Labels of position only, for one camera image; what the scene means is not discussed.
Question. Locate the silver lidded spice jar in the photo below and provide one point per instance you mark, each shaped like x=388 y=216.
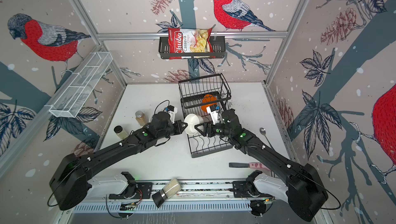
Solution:
x=141 y=118

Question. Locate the red cassava chips bag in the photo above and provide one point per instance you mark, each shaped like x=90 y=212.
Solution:
x=182 y=40

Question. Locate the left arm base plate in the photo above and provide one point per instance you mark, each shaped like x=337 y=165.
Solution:
x=138 y=191

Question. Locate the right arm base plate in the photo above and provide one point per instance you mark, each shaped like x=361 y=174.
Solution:
x=243 y=189

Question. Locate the white ceramic bowl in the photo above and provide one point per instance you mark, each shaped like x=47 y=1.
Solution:
x=192 y=120

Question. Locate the white mesh wall shelf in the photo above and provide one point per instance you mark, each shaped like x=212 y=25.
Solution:
x=83 y=83

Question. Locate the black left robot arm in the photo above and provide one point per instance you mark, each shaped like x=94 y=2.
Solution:
x=69 y=184

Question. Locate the black wall shelf basket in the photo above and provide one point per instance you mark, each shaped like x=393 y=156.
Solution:
x=217 y=44

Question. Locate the metal spoon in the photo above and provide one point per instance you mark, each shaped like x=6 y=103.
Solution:
x=264 y=133

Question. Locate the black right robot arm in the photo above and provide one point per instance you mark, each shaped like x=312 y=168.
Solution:
x=305 y=191

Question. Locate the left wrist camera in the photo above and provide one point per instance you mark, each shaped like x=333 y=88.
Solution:
x=172 y=111

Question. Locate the black wire dish rack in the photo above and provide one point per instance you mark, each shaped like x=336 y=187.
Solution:
x=192 y=92

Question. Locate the orange plastic bowl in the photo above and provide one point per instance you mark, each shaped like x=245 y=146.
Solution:
x=207 y=101

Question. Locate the pink handled knife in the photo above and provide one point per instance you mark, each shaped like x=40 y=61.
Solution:
x=256 y=166

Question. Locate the black lidded spice jar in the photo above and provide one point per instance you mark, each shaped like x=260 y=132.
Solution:
x=120 y=132

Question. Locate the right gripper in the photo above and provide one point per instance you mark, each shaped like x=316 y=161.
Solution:
x=210 y=126

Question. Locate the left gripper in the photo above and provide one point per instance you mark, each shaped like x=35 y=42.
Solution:
x=178 y=125

